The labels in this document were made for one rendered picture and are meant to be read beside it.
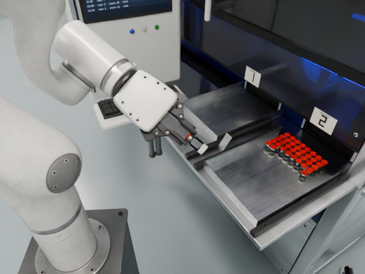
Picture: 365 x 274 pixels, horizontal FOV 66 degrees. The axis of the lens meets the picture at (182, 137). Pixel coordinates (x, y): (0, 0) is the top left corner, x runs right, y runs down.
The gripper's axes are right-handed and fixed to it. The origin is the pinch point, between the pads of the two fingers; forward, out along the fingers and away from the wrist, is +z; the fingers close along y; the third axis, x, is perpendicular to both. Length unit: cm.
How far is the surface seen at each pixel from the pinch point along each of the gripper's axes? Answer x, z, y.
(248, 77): -55, 2, -41
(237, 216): -25.5, 25.7, 5.3
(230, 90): -70, 0, -37
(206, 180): -34.6, 13.6, 3.0
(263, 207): -27.0, 30.5, -1.6
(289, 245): -78, 67, -1
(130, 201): -139, -5, 43
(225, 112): -59, 4, -25
